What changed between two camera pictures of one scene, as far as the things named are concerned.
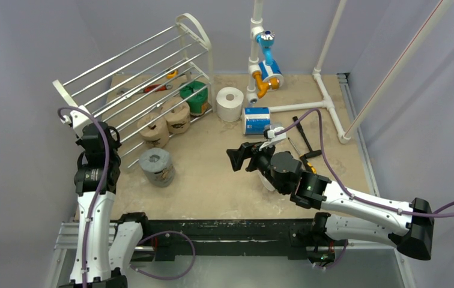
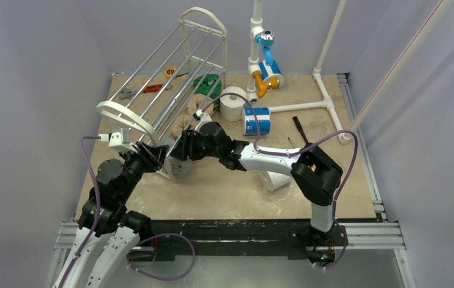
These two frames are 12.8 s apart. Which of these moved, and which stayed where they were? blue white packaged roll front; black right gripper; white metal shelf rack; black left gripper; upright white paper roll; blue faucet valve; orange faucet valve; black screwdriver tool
Moved: black left gripper; black right gripper; white metal shelf rack
Stayed: orange faucet valve; black screwdriver tool; blue faucet valve; upright white paper roll; blue white packaged roll front
